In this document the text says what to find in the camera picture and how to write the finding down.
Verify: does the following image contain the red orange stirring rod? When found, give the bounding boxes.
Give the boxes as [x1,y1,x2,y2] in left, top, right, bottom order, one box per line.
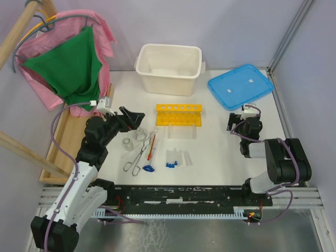
[147,134,156,161]

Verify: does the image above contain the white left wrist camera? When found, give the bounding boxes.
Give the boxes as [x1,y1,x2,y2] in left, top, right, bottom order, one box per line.
[90,96,115,115]

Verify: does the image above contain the green shirt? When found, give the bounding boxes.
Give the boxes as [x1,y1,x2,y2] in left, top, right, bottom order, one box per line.
[23,26,102,111]

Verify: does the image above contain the small green circuit board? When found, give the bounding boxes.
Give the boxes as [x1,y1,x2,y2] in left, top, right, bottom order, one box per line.
[248,211,262,221]

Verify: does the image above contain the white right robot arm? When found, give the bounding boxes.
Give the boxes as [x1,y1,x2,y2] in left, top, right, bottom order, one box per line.
[226,113,312,205]

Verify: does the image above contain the small glass beaker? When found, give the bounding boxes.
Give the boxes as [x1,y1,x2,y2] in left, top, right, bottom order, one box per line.
[122,138,133,151]

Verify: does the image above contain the yellow clothes hanger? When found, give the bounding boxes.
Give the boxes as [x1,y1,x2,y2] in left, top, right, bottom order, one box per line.
[19,9,57,43]

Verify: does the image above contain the blue plastic bin lid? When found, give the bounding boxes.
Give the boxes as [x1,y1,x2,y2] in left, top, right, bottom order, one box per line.
[207,64,274,111]

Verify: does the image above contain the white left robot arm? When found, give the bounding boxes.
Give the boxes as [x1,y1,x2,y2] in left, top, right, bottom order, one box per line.
[30,107,145,251]

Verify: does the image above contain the yellow test tube rack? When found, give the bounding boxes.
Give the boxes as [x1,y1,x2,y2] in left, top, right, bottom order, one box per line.
[156,104,203,127]

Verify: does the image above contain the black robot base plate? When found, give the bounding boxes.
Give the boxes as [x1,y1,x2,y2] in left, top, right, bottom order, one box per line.
[103,185,272,214]

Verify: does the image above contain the grey slotted cable duct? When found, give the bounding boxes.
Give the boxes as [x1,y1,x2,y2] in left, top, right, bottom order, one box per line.
[91,208,247,220]

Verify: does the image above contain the metal crucible tongs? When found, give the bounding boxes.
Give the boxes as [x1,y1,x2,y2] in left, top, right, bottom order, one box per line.
[123,131,154,176]

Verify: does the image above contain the blue capped test tube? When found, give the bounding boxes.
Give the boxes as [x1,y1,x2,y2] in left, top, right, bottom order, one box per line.
[165,150,171,167]

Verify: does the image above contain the aluminium frame post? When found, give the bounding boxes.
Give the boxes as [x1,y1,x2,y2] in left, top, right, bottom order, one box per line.
[268,0,315,75]

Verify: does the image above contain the grey clothes hanger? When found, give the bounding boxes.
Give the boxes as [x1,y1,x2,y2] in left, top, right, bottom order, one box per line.
[12,14,100,73]

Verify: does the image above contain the clear test tube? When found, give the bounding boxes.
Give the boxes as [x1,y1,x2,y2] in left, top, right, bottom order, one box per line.
[186,151,193,166]

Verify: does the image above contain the white plastic storage bin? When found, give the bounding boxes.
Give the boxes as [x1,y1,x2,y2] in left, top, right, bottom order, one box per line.
[134,44,205,96]

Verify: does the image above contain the pink shirt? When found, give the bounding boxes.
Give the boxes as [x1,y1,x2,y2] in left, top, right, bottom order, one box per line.
[15,9,115,117]

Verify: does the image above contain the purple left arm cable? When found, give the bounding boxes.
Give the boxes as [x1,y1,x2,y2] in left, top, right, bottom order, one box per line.
[43,101,144,250]

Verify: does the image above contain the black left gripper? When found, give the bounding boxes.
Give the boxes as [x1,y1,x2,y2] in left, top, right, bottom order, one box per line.
[100,106,144,146]

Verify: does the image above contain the wooden clothes rack frame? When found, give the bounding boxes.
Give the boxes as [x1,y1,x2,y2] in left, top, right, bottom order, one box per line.
[0,0,115,184]

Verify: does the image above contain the small glass flask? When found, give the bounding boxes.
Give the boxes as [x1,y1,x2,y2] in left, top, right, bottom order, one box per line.
[133,127,148,141]

